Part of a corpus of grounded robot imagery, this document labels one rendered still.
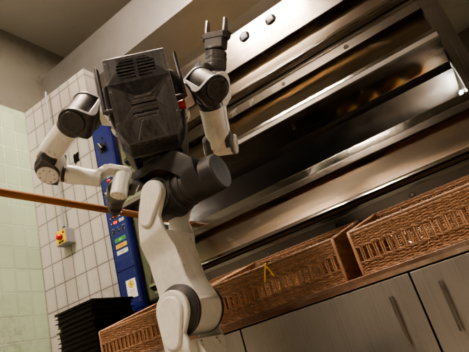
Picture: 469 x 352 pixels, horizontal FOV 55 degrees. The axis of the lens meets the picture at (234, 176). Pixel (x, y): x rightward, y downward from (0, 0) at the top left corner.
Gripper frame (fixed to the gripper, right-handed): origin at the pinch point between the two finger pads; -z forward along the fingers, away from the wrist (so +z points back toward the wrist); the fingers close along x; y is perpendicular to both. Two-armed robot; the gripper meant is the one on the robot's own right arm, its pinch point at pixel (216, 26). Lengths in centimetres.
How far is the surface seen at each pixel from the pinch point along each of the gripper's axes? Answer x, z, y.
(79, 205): 51, 73, -18
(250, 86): 10, 8, 56
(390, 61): -62, 11, 38
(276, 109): -4, 21, 58
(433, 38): -79, 4, 37
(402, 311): -70, 103, -12
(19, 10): 385, -170, 199
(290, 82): -11, 8, 58
